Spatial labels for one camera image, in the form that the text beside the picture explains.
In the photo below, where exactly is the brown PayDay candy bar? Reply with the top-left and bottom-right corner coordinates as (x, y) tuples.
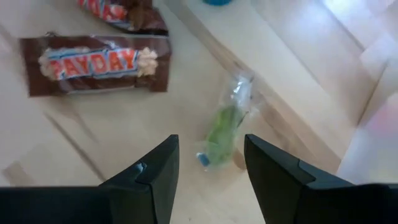
(19, 34), (172, 98)
(76, 0), (170, 37)

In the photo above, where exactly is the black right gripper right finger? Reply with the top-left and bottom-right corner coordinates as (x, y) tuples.
(243, 133), (356, 224)

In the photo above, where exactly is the green hard candy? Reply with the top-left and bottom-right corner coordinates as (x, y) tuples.
(195, 71), (261, 172)

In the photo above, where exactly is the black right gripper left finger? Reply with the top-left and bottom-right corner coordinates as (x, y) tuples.
(98, 134), (181, 224)

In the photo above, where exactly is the blue plastic bin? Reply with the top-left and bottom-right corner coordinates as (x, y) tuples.
(201, 0), (234, 7)

